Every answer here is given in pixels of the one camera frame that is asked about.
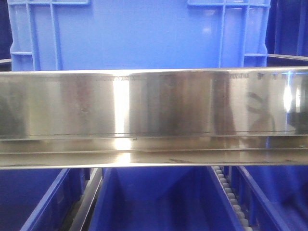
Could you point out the white roller track right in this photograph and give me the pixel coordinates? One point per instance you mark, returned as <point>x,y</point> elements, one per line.
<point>232,198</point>

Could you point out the light blue upper crate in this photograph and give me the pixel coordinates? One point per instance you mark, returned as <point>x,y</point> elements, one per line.
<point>137,34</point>

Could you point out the dark blue upper right bin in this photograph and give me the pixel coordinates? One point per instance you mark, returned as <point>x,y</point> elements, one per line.
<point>287,32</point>

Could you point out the dark blue bin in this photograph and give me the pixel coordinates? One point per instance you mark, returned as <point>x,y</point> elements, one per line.
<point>287,32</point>
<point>5,31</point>

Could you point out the dark blue upper left bin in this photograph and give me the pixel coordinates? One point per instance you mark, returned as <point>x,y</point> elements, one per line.
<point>5,31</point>

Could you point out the stainless steel shelf rail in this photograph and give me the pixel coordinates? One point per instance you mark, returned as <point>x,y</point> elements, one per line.
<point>125,118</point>

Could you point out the steel divider rail left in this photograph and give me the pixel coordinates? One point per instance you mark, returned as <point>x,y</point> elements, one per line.
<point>85,207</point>

